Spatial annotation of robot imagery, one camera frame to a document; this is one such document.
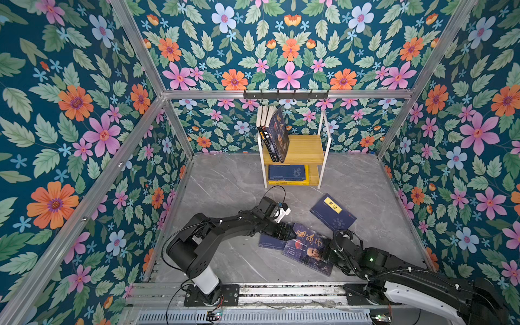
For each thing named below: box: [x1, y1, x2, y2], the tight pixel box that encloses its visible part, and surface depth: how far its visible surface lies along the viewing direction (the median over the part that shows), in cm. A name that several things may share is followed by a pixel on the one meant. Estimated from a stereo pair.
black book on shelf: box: [256, 125, 267, 149], surface depth 79 cm
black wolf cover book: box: [260, 105, 279, 163], surface depth 82 cm
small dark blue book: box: [309, 192, 357, 232], surface depth 96 cm
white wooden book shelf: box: [257, 109, 332, 189], surface depth 102 cm
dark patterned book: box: [281, 222, 334, 278], surface depth 84 cm
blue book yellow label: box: [268, 164, 307, 181], surface depth 103 cm
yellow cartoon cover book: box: [268, 164, 310, 186], surface depth 103 cm
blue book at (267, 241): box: [258, 234, 288, 250], surface depth 87 cm
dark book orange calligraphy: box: [268, 105, 290, 163], surface depth 86 cm
